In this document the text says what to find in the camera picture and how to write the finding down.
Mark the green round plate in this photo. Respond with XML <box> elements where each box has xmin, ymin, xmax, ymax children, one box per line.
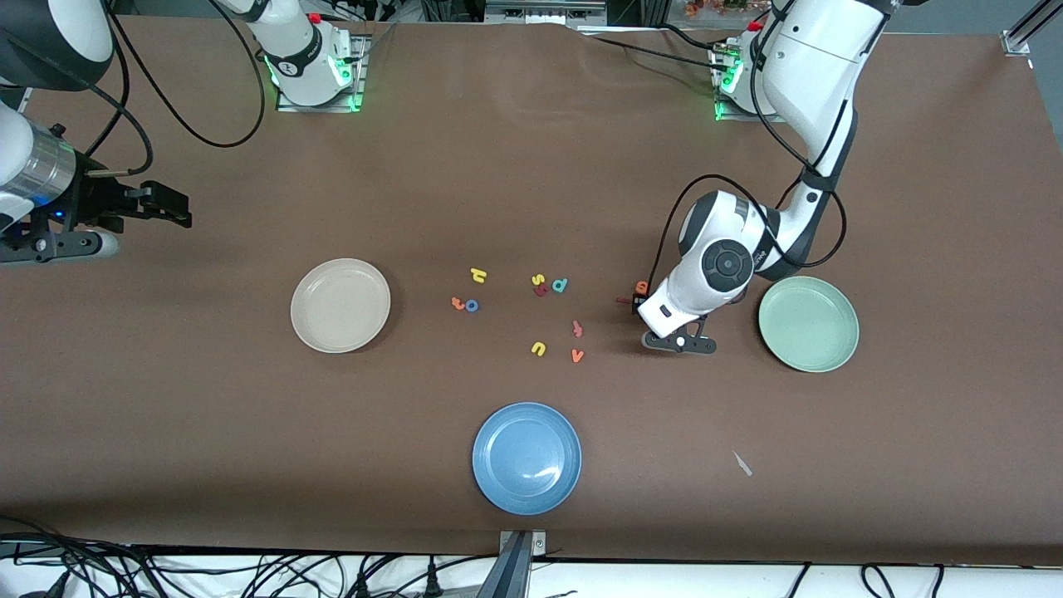
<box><xmin>757</xmin><ymin>276</ymin><xmax>860</xmax><ymax>373</ymax></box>

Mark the beige round plate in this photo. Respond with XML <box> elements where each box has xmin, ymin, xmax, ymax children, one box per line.
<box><xmin>290</xmin><ymin>257</ymin><xmax>392</xmax><ymax>355</ymax></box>

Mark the blue round plate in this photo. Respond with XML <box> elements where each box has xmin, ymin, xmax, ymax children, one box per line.
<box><xmin>472</xmin><ymin>402</ymin><xmax>583</xmax><ymax>516</ymax></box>

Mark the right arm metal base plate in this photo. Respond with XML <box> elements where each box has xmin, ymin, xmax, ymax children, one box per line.
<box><xmin>277</xmin><ymin>35</ymin><xmax>368</xmax><ymax>113</ymax></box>

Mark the aluminium frame profile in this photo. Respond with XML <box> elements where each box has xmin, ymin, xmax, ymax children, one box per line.
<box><xmin>1001</xmin><ymin>0</ymin><xmax>1063</xmax><ymax>57</ymax></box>

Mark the grey metal box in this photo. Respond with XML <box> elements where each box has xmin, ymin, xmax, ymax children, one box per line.
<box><xmin>486</xmin><ymin>0</ymin><xmax>607</xmax><ymax>26</ymax></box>

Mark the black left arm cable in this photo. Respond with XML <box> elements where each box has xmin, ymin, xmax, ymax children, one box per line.
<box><xmin>646</xmin><ymin>25</ymin><xmax>848</xmax><ymax>292</ymax></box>

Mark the black cable on table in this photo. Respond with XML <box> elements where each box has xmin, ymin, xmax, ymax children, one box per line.
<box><xmin>656</xmin><ymin>23</ymin><xmax>722</xmax><ymax>54</ymax></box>
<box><xmin>581</xmin><ymin>33</ymin><xmax>720</xmax><ymax>72</ymax></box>

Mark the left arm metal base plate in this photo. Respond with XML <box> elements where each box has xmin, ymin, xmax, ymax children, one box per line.
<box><xmin>713</xmin><ymin>42</ymin><xmax>802</xmax><ymax>124</ymax></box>

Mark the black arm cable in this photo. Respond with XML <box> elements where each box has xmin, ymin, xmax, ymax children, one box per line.
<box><xmin>79</xmin><ymin>0</ymin><xmax>267</xmax><ymax>177</ymax></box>
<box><xmin>646</xmin><ymin>25</ymin><xmax>848</xmax><ymax>292</ymax></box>

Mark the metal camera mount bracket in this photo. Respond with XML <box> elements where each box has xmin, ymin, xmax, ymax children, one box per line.
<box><xmin>478</xmin><ymin>530</ymin><xmax>547</xmax><ymax>598</ymax></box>

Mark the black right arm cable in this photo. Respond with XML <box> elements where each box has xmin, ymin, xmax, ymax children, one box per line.
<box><xmin>79</xmin><ymin>0</ymin><xmax>267</xmax><ymax>177</ymax></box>

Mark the brown table cover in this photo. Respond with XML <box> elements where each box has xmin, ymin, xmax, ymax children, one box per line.
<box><xmin>0</xmin><ymin>15</ymin><xmax>1063</xmax><ymax>567</ymax></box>

